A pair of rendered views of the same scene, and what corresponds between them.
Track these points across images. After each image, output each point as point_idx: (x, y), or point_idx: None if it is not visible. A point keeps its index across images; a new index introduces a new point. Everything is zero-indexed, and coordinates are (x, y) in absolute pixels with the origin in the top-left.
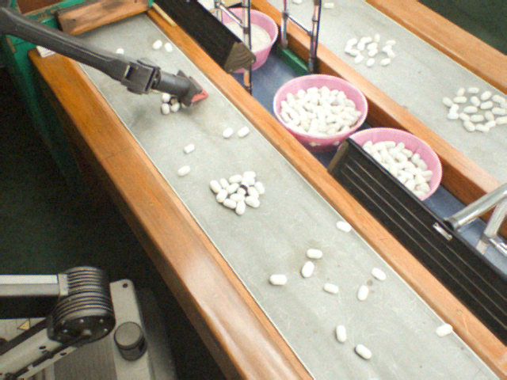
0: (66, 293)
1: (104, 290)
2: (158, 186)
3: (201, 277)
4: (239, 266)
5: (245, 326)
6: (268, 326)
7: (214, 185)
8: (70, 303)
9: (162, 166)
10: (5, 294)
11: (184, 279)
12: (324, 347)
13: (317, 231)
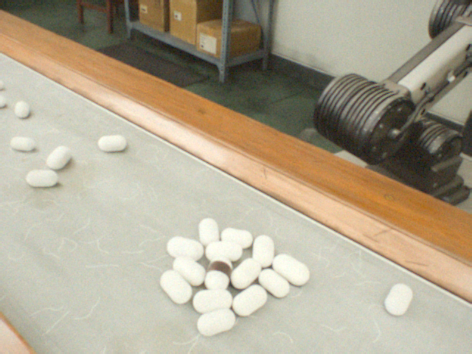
0: (379, 82)
1: (346, 108)
2: (413, 231)
3: (230, 124)
4: (180, 159)
5: (153, 95)
6: (123, 103)
7: (292, 258)
8: (364, 78)
9: (465, 315)
10: (426, 45)
11: (252, 121)
12: (49, 106)
13: (26, 223)
